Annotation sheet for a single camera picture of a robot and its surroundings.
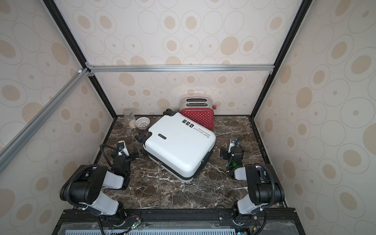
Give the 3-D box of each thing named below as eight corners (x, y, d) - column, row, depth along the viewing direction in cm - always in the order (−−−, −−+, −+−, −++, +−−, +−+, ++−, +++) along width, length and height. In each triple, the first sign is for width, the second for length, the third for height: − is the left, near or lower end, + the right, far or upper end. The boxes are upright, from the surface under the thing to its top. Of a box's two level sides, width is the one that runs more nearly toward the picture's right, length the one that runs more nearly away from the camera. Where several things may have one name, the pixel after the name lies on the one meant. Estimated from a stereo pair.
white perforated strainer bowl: (135, 131, 112) (133, 126, 108) (138, 121, 119) (137, 117, 115) (147, 131, 112) (146, 126, 108) (150, 121, 119) (148, 117, 115)
